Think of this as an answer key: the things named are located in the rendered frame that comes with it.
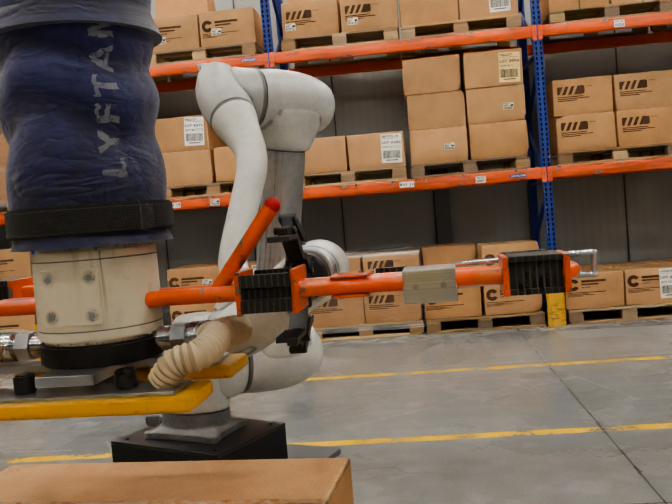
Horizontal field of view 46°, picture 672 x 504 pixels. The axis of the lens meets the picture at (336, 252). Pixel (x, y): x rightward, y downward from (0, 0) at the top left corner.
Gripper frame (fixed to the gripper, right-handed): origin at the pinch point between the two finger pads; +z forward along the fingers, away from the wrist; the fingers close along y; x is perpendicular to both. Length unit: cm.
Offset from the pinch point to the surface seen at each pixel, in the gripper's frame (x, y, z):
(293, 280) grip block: -2.1, -1.4, 3.2
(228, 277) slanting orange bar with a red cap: 7.5, -2.1, 0.0
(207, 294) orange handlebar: 10.1, -0.2, 2.0
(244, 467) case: 11.9, 29.2, -15.1
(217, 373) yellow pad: 12.0, 12.1, -5.5
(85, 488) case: 35.2, 29.2, -8.1
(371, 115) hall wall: 48, -120, -841
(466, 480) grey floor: -25, 123, -272
